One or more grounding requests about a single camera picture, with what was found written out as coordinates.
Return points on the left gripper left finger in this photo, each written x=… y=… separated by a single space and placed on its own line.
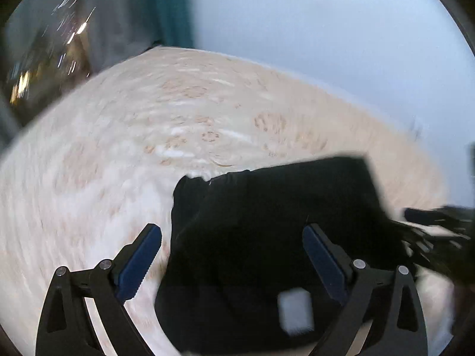
x=65 y=327

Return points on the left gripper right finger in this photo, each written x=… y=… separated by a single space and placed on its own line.
x=355 y=286

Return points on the black garment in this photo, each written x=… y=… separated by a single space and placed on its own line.
x=238 y=278

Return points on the floral beige mattress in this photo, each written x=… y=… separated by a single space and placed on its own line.
x=85 y=178

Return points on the dark window with city lights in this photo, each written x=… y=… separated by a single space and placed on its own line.
x=46 y=54

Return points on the grey curtain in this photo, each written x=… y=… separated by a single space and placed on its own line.
x=120 y=29

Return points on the teal curtain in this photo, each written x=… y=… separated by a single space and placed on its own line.
x=171 y=23

